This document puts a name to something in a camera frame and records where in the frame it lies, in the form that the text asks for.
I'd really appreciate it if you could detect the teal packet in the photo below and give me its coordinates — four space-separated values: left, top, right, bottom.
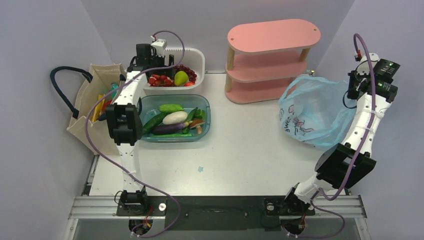
110 82 119 99

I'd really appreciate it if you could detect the blue plastic grocery bag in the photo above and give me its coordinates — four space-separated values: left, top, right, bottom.
278 75 356 151

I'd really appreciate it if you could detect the dark green cucumber from bag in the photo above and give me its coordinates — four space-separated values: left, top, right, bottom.
142 112 168 136

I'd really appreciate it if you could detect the purple eggplant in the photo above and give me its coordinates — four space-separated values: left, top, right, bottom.
151 121 192 136

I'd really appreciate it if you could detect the red snack packet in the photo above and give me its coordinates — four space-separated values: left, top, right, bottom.
100 100 112 114

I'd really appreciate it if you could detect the yellow snack packet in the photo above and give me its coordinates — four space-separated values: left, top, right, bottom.
90 94 105 123

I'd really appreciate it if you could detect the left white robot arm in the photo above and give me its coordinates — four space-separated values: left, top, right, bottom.
105 40 167 216

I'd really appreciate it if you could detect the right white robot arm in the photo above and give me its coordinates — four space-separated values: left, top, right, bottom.
282 58 400 215

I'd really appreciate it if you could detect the red cherries pile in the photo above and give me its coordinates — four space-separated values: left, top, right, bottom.
147 74 175 87

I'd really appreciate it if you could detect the white plastic basket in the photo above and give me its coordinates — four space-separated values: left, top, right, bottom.
143 47 205 95

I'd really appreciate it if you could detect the red grape bunch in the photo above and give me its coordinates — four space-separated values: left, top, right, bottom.
175 64 197 83

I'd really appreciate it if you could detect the green bumpy cucumber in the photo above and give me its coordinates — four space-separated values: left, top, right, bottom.
158 103 184 114

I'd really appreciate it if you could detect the blue transparent tray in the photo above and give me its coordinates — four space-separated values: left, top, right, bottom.
139 94 211 143

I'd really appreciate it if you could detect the green leafy vegetable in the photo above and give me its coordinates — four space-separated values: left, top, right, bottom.
194 109 206 120

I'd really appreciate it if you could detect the brown mushroom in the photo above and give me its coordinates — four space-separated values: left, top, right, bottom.
188 118 205 135

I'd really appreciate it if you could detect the long green okra pod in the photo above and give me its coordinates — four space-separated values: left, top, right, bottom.
151 133 194 138

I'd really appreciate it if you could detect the pink three-tier shelf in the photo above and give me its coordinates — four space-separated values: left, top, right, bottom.
224 19 321 104

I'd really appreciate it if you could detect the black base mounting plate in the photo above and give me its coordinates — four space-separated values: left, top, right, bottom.
116 193 315 235

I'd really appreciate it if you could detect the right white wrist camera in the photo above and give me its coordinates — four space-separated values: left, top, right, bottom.
355 53 380 78

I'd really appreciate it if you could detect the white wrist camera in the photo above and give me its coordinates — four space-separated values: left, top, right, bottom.
355 53 380 78
150 38 168 57

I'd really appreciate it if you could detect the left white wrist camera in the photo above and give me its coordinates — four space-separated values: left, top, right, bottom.
150 38 168 57

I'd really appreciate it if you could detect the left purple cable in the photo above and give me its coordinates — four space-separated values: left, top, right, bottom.
84 30 186 239

